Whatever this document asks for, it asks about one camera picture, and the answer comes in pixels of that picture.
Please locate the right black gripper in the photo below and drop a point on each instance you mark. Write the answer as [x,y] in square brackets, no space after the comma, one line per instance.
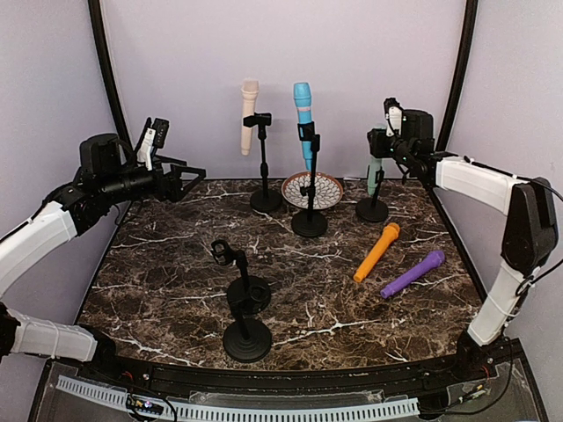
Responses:
[377,147]

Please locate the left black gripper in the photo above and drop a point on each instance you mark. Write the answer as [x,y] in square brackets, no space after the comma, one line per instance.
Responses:
[164,192]

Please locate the mint green microphone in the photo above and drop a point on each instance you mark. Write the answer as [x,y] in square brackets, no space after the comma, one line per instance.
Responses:
[374,173]

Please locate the black stand of mint microphone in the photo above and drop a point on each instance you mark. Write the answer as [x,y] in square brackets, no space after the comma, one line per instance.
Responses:
[373,209]

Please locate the orange microphone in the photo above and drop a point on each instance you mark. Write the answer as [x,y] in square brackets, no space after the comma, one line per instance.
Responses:
[389,234]

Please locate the blue microphone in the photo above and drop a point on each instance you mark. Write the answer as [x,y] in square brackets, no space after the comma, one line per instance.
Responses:
[303,100]

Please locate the black stand of blue microphone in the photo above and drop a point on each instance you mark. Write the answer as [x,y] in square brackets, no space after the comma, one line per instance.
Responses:
[310,222]

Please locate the purple microphone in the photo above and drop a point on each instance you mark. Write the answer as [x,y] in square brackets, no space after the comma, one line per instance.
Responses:
[433,260]

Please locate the black stand of orange microphone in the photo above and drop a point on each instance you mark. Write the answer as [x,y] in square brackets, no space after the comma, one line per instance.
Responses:
[247,295]

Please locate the black stand of purple microphone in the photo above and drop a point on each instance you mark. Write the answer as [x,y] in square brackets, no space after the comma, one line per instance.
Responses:
[246,340]

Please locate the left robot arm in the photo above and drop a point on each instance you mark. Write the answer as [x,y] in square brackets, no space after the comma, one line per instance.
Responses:
[110,173]

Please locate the black stand of beige microphone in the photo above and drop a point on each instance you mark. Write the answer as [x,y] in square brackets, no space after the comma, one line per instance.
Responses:
[264,200]

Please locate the beige microphone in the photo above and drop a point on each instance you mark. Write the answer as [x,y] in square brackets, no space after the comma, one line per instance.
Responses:
[250,90]

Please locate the floral patterned ceramic plate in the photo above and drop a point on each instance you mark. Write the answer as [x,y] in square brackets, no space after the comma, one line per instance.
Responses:
[329,191]

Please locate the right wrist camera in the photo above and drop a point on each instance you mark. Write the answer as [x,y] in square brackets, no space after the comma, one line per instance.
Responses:
[393,112]

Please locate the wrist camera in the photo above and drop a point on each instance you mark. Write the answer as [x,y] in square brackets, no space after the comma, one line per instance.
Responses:
[393,112]
[152,138]

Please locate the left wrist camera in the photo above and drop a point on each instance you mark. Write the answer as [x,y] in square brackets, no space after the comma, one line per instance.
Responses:
[152,138]

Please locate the right black corner post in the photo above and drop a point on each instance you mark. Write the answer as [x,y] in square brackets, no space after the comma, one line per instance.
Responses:
[457,82]

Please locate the black corner post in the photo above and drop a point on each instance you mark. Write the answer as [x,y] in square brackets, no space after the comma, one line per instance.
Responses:
[109,81]
[457,82]

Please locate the left black corner post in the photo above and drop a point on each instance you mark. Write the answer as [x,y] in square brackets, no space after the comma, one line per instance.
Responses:
[109,81]

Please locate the white slotted cable duct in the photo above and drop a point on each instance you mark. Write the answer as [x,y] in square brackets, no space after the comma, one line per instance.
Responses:
[151,408]

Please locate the black front frame rail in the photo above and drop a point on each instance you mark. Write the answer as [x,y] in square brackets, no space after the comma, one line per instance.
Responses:
[424,376]

